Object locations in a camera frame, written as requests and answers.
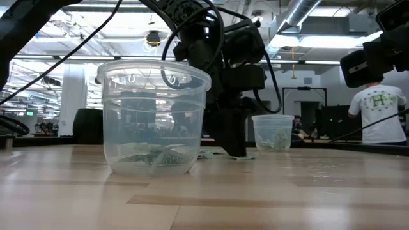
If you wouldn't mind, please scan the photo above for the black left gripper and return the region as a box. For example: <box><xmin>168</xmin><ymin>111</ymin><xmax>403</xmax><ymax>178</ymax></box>
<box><xmin>174</xmin><ymin>31</ymin><xmax>266</xmax><ymax>157</ymax></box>

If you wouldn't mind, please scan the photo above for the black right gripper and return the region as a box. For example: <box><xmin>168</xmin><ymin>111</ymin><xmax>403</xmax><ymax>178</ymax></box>
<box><xmin>339</xmin><ymin>33</ymin><xmax>397</xmax><ymax>89</ymax></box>

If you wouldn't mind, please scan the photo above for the clear plastic tub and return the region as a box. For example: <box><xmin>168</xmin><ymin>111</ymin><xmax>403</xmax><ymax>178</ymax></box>
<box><xmin>96</xmin><ymin>58</ymin><xmax>213</xmax><ymax>178</ymax></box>
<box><xmin>251</xmin><ymin>114</ymin><xmax>296</xmax><ymax>153</ymax></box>

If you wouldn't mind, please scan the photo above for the person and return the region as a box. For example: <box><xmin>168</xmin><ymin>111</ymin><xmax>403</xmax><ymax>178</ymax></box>
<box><xmin>347</xmin><ymin>82</ymin><xmax>408</xmax><ymax>145</ymax></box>
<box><xmin>291</xmin><ymin>114</ymin><xmax>307</xmax><ymax>139</ymax></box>

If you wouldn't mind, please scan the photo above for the black monitor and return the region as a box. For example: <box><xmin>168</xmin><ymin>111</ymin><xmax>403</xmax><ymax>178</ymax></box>
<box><xmin>321</xmin><ymin>104</ymin><xmax>362</xmax><ymax>140</ymax></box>

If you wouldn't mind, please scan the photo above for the long ceiling light bar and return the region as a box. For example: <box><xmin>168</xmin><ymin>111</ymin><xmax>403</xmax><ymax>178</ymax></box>
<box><xmin>12</xmin><ymin>54</ymin><xmax>344</xmax><ymax>66</ymax></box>

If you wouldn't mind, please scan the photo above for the white building column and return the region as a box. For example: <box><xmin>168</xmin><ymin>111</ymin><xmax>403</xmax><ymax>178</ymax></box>
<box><xmin>58</xmin><ymin>63</ymin><xmax>88</xmax><ymax>137</ymax></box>

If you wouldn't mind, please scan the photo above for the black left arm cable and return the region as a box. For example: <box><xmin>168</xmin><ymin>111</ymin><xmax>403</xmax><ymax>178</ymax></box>
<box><xmin>159</xmin><ymin>0</ymin><xmax>283</xmax><ymax>115</ymax></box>

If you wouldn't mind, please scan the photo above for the black stand frame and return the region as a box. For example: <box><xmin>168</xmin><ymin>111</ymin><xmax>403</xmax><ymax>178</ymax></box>
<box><xmin>282</xmin><ymin>86</ymin><xmax>328</xmax><ymax>141</ymax></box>

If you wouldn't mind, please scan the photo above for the silver ceiling air duct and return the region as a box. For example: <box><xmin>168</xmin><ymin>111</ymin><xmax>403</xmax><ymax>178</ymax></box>
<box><xmin>266</xmin><ymin>0</ymin><xmax>322</xmax><ymax>61</ymax></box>

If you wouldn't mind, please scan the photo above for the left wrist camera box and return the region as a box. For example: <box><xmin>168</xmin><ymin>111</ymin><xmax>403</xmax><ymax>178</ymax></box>
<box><xmin>222</xmin><ymin>18</ymin><xmax>266</xmax><ymax>66</ymax></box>

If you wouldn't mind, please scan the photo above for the black ceiling camera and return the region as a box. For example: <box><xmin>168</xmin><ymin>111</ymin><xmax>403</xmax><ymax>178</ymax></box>
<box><xmin>146</xmin><ymin>29</ymin><xmax>162</xmax><ymax>48</ymax></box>

